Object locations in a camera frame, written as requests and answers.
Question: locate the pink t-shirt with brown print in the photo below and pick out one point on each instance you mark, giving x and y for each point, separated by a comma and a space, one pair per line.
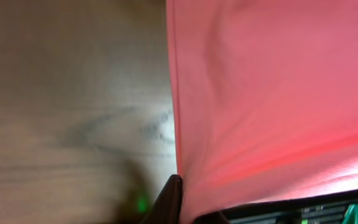
265, 99

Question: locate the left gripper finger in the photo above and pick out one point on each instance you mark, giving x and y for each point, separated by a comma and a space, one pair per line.
167, 207

